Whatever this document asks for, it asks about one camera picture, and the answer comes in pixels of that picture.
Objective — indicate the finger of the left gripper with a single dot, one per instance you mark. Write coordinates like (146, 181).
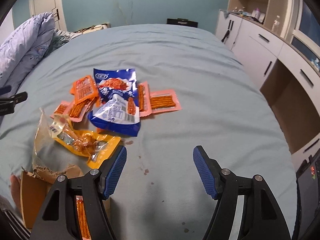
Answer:
(7, 105)
(5, 90)

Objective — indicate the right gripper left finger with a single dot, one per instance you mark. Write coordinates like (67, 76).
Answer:
(75, 199)

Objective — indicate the pink spicy stick packet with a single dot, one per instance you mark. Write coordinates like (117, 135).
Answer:
(76, 111)
(164, 101)
(144, 100)

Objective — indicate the orange spicy stick packet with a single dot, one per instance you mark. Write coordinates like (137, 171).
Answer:
(84, 230)
(84, 89)

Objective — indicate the yellow chicken snack packet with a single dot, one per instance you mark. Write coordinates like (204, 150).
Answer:
(92, 145)

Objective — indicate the blue white snack bag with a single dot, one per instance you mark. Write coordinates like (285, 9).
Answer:
(118, 111)

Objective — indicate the lavender floral duvet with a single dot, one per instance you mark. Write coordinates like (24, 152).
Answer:
(24, 48)

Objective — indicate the brown cardboard box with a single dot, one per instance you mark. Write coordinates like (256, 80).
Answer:
(50, 192)

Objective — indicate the person's bare leg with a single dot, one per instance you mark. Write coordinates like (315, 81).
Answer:
(15, 190)

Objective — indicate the clear torn plastic wrapper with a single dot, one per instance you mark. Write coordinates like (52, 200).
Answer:
(47, 153)

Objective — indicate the green patterned cloth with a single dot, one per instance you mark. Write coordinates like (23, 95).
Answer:
(60, 38)

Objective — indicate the white door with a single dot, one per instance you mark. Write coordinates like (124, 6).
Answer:
(54, 6)

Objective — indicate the light blue bed sheet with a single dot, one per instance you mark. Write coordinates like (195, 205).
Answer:
(199, 95)

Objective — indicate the white cabinet desk unit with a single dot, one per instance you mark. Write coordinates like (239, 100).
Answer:
(272, 40)

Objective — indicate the black chair back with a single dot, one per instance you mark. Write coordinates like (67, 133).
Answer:
(182, 22)

